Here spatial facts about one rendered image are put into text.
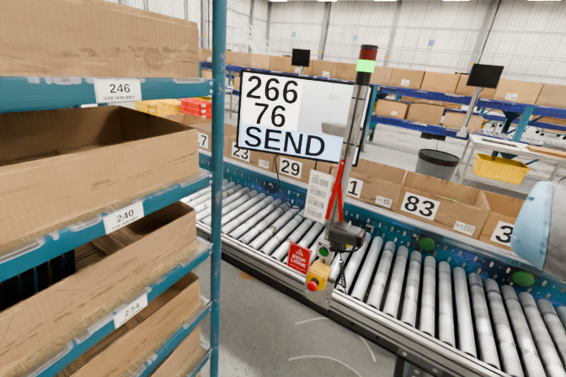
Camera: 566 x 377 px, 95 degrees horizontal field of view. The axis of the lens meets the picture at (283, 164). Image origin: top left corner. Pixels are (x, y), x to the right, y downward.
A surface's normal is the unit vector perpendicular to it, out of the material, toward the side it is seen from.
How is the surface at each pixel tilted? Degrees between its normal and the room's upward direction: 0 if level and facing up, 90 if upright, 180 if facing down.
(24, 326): 91
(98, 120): 90
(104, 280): 91
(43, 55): 92
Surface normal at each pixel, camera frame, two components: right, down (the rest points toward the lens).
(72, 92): 0.87, 0.26
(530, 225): -0.85, -0.07
